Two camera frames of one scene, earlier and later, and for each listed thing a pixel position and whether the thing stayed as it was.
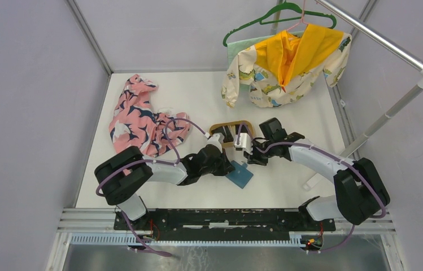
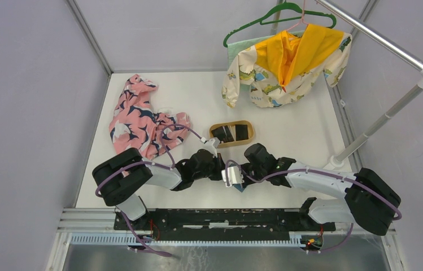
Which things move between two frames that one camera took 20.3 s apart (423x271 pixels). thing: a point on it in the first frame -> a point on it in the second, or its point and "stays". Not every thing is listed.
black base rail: (221, 222) stays
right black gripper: (253, 159) -> (246, 182)
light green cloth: (234, 48) stays
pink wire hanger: (302, 20) stays
